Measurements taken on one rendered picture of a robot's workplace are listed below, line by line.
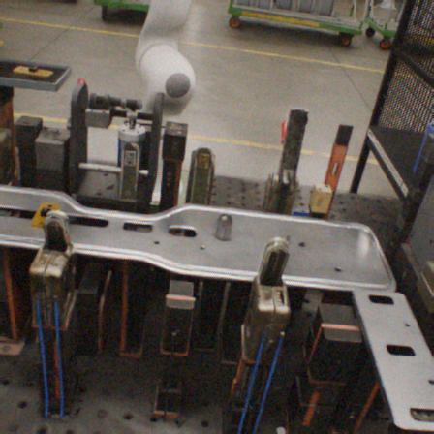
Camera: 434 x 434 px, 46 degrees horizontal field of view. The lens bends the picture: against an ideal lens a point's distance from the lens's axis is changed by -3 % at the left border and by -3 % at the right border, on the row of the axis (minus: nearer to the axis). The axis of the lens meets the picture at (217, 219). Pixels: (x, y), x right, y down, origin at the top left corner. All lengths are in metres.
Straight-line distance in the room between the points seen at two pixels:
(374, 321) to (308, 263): 0.17
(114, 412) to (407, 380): 0.55
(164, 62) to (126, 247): 0.55
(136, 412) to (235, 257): 0.36
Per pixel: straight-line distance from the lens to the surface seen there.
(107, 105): 1.09
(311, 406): 1.00
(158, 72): 1.31
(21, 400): 1.10
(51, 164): 1.15
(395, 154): 1.48
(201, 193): 1.11
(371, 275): 1.00
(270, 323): 0.81
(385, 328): 0.90
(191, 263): 0.92
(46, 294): 0.85
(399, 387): 0.81
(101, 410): 1.07
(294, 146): 1.09
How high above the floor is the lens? 1.56
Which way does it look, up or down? 32 degrees down
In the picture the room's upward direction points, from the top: 9 degrees clockwise
